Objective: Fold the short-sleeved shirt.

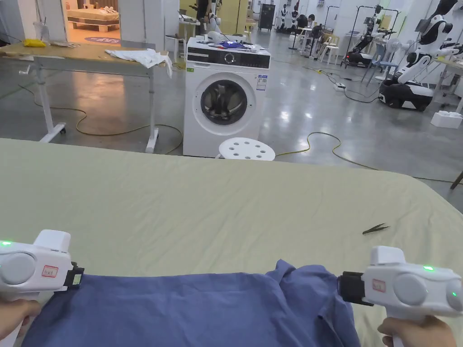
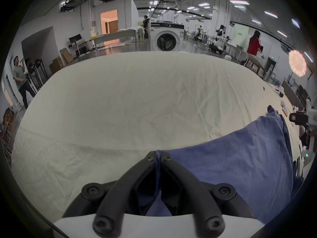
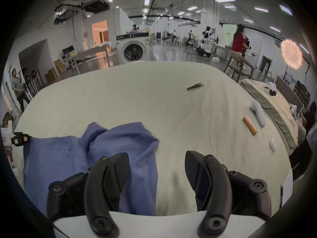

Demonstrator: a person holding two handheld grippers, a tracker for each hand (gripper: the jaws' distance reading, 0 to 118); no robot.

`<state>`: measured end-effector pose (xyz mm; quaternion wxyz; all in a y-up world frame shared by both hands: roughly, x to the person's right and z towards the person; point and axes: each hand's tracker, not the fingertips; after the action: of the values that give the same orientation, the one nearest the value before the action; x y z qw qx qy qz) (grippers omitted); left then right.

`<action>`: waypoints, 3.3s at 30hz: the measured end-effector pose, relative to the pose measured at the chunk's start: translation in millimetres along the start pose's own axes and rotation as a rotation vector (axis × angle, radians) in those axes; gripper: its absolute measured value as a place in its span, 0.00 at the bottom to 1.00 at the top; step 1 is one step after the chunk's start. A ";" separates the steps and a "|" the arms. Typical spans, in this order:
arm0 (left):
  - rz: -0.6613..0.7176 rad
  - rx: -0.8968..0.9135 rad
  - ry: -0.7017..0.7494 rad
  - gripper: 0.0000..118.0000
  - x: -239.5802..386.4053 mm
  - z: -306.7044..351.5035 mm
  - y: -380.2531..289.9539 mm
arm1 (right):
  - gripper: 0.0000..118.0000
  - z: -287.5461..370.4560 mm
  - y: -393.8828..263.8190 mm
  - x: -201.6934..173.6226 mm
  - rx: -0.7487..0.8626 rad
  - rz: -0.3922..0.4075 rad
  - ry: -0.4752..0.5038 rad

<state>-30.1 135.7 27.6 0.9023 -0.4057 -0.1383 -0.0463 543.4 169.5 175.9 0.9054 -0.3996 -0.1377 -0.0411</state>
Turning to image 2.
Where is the round pink lamp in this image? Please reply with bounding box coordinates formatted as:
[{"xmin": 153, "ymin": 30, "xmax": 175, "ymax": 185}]
[{"xmin": 288, "ymin": 50, "xmax": 307, "ymax": 78}]

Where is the black and white robot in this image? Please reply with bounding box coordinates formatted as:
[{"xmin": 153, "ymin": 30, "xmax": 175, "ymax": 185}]
[{"xmin": 209, "ymin": 25, "xmax": 229, "ymax": 55}]

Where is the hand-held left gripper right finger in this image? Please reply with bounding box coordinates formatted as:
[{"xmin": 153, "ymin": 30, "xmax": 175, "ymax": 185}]
[{"xmin": 160, "ymin": 151, "xmax": 255, "ymax": 238}]

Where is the brown carton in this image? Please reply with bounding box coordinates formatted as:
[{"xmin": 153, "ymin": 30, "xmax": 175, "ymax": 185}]
[
  {"xmin": 60, "ymin": 48, "xmax": 74, "ymax": 64},
  {"xmin": 49, "ymin": 57, "xmax": 64, "ymax": 74}
]

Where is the bed with beige sheet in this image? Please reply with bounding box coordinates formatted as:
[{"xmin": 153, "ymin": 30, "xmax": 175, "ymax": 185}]
[{"xmin": 11, "ymin": 51, "xmax": 308, "ymax": 225}]

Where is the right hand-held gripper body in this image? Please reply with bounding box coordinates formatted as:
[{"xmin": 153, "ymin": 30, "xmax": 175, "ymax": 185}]
[{"xmin": 289, "ymin": 99, "xmax": 317, "ymax": 169}]

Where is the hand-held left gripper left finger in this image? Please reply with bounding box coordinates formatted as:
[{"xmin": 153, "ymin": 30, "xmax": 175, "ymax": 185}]
[{"xmin": 63, "ymin": 151, "xmax": 157, "ymax": 238}]

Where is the long white table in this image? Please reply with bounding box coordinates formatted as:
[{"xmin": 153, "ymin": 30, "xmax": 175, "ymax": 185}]
[{"xmin": 89, "ymin": 30, "xmax": 137, "ymax": 51}]

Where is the white washing machine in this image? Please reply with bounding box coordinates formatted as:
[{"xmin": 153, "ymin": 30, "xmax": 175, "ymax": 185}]
[{"xmin": 150, "ymin": 22, "xmax": 185, "ymax": 52}]

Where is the blue shirt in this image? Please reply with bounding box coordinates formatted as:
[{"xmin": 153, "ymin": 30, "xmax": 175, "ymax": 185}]
[{"xmin": 137, "ymin": 105, "xmax": 305, "ymax": 225}]

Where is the desk with black monitor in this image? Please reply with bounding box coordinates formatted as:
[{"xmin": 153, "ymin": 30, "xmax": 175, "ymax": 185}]
[{"xmin": 68, "ymin": 34, "xmax": 88, "ymax": 57}]

